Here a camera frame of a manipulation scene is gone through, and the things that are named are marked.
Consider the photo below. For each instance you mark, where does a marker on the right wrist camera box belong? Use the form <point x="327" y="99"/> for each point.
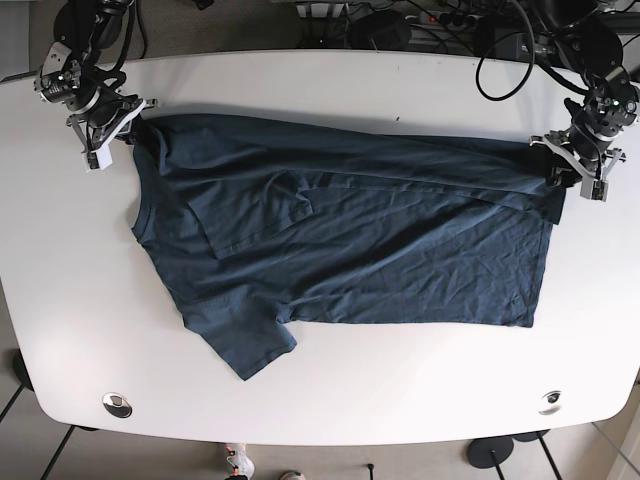
<point x="99" y="159"/>

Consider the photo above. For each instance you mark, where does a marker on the right table grommet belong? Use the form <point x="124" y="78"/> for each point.
<point x="550" y="403"/>

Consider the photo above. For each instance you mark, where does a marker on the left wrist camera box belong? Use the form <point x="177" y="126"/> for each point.
<point x="594" y="189"/>

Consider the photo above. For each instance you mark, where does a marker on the dark blue T-shirt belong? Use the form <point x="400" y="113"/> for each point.
<point x="252" y="224"/>

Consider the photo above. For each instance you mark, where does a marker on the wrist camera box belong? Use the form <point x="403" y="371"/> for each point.
<point x="594" y="189"/>
<point x="99" y="159"/>

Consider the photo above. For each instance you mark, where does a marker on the grey sneaker shoe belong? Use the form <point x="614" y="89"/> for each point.
<point x="240" y="465"/>

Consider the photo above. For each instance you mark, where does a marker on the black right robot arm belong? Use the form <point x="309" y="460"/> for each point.
<point x="83" y="71"/>

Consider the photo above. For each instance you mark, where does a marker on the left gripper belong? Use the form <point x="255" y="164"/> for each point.
<point x="575" y="153"/>

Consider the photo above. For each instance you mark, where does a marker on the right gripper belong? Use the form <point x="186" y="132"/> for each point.
<point x="108" y="120"/>

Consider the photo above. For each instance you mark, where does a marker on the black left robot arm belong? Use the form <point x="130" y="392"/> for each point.
<point x="571" y="42"/>

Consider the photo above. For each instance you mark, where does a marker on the left table grommet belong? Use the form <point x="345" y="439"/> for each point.
<point x="116" y="405"/>

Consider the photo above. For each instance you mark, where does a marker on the black round stand base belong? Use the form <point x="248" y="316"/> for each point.
<point x="489" y="452"/>

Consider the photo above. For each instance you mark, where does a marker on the table grommet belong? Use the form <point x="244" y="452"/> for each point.
<point x="116" y="405"/>
<point x="550" y="403"/>

